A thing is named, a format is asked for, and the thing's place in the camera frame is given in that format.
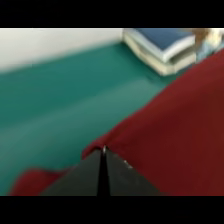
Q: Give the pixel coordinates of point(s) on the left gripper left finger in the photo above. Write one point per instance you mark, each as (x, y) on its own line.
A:
(81, 178)

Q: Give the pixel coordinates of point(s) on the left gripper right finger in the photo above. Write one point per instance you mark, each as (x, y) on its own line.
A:
(128, 180)

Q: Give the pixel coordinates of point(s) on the red T-shirt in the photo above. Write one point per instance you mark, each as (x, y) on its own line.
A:
(180, 133)

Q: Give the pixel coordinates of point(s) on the cream garment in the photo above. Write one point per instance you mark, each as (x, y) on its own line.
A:
(165, 63)

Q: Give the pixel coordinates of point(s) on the white garment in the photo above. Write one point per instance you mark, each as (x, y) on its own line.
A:
(156, 45)

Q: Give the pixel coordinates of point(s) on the blue garment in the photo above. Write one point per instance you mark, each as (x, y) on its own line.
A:
(166, 38)

